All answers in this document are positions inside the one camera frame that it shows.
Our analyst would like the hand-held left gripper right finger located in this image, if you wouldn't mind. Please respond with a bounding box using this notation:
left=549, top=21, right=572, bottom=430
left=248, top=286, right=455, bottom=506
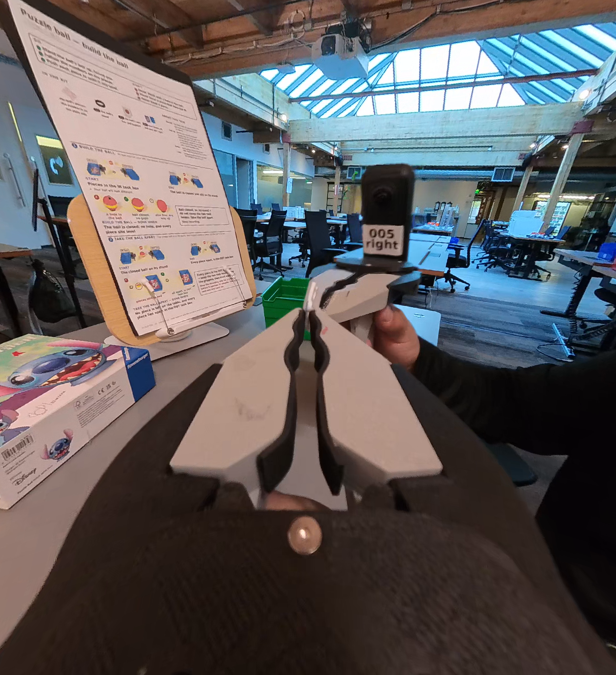
left=308, top=310, right=444, bottom=497

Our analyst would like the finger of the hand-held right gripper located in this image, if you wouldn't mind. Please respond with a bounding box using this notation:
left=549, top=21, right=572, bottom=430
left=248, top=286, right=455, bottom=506
left=304, top=266, right=352, bottom=313
left=322, top=277, right=394, bottom=324

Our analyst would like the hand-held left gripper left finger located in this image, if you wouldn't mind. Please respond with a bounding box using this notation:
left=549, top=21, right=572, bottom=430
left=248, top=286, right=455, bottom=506
left=170, top=308, right=311, bottom=495

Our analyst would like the cartoon printed puzzle box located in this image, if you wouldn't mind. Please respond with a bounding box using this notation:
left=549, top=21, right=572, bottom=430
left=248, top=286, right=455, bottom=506
left=0, top=333, right=156, bottom=510

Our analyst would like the person's right hand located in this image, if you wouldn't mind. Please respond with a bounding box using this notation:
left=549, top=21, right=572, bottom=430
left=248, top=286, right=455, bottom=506
left=370, top=305, right=421, bottom=373

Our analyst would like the black office chair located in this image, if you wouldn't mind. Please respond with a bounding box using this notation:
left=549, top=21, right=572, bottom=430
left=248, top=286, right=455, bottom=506
left=304, top=210, right=347, bottom=278
left=443, top=219, right=487, bottom=294
left=252, top=210, right=288, bottom=280

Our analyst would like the green plastic bin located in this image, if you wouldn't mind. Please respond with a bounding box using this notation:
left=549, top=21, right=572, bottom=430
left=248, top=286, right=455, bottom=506
left=262, top=277, right=313, bottom=341

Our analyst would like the white ceiling projector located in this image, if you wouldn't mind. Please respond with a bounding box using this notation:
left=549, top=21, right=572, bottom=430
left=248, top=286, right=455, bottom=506
left=310, top=32, right=370, bottom=81

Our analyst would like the white power strip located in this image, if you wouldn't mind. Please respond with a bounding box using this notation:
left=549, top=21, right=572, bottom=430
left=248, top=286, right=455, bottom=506
left=551, top=323, right=576, bottom=360

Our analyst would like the grey office desk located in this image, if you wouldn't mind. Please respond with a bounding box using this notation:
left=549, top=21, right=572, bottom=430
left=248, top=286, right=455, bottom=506
left=540, top=248, right=616, bottom=343

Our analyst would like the laminated instruction sheet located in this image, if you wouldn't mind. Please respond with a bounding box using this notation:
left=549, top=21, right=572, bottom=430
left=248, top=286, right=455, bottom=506
left=0, top=0, right=256, bottom=338

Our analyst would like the black bag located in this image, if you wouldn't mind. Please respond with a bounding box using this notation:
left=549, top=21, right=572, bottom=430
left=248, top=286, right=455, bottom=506
left=30, top=258, right=77, bottom=323

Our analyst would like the black monitor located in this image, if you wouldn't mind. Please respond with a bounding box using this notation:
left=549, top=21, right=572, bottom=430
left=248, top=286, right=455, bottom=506
left=30, top=168, right=43, bottom=233

